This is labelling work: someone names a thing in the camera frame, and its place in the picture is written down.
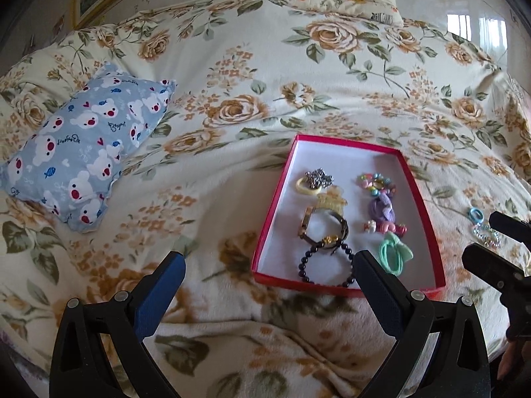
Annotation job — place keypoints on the floral fleece blanket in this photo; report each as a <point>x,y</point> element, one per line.
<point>232,91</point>

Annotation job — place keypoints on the gold wrist watch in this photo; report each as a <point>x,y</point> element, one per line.
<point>307,222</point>

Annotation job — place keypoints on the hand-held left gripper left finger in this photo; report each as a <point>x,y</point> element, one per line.
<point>164,294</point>

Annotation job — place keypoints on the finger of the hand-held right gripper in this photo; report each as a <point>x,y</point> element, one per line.
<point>491,263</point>
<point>512,226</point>

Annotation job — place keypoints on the yellow claw hair clip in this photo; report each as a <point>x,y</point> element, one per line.
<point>332,203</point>

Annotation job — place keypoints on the blue bear print pillow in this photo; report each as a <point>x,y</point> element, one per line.
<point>79,149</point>

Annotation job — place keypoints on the red shallow box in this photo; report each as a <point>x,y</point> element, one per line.
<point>286,199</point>

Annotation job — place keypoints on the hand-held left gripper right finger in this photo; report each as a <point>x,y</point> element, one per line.
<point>375,290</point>

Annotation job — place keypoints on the purple bow hair clip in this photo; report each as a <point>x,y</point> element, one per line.
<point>379,207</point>

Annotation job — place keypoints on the pink hair clip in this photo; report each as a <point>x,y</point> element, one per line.
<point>386,228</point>

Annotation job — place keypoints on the person's right hand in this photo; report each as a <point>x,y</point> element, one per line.
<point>507,362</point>

